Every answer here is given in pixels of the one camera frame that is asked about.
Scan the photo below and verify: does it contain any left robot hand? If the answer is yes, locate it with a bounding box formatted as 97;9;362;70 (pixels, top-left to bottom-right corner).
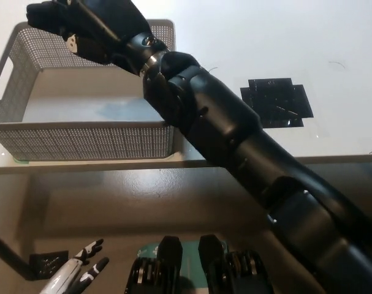
38;238;110;294

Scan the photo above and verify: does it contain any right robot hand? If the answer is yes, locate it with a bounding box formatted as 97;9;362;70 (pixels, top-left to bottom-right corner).
55;0;153;74

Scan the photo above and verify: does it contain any black metal table leg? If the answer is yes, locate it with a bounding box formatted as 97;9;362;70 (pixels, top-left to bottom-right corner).
0;228;69;282

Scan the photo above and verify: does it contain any grey perforated plastic basket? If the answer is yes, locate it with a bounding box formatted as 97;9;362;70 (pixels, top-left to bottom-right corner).
0;18;177;162

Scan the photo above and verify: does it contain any black tape patch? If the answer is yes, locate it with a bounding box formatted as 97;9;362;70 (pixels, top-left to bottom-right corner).
240;77;314;129

